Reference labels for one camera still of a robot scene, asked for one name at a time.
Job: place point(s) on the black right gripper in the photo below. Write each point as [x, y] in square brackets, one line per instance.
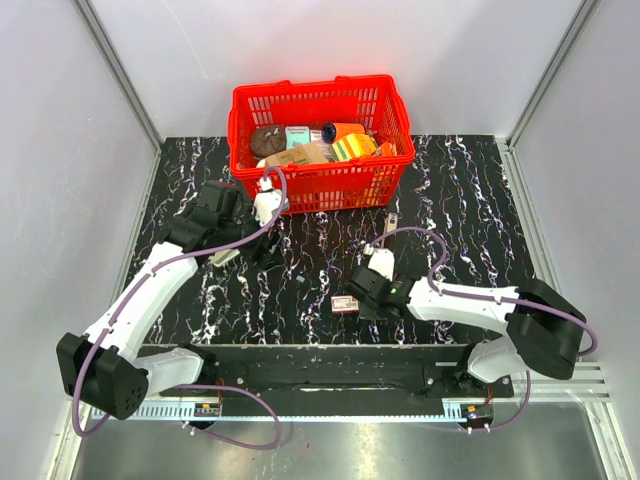
[363, 308]

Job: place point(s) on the orange packet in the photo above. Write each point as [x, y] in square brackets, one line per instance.
[386, 149]

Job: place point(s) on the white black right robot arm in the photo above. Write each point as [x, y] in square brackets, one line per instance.
[537, 328]

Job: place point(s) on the brown round item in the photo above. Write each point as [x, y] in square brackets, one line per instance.
[268, 140]

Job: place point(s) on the yellow green striped box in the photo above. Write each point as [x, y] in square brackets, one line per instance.
[353, 146]

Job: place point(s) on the orange cylinder can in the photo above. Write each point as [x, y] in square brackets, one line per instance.
[333, 131]

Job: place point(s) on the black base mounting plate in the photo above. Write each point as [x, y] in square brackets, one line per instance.
[427, 380]

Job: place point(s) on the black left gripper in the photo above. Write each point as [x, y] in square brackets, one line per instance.
[266, 257]

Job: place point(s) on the cardboard box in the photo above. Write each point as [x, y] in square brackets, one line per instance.
[302, 155]

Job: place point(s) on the staple box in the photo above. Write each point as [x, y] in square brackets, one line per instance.
[344, 304]

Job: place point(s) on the teal small box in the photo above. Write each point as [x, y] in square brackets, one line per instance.
[297, 136]

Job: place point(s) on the red plastic basket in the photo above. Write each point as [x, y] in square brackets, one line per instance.
[372, 101]

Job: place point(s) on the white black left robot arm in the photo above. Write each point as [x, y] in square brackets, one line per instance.
[102, 367]

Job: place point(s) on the beige stapler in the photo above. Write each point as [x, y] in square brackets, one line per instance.
[222, 258]

